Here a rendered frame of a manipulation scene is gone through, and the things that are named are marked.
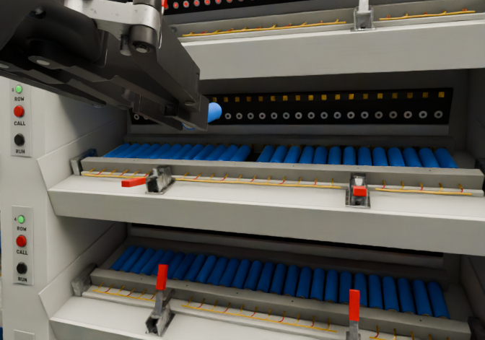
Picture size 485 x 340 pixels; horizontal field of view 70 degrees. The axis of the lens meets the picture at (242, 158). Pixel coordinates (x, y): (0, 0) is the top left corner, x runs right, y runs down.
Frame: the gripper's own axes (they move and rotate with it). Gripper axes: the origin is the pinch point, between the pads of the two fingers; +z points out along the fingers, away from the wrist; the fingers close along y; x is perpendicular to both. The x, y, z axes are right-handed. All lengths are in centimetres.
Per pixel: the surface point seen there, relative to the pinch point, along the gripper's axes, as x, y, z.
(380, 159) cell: 1.0, -17.8, 24.2
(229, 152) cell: 0.4, 4.2, 25.1
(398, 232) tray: 9.9, -19.5, 17.7
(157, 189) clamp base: 7.0, 11.5, 17.1
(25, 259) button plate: 19.2, 33.5, 16.9
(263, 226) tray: 10.7, -4.0, 17.7
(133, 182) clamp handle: 6.4, 10.8, 10.4
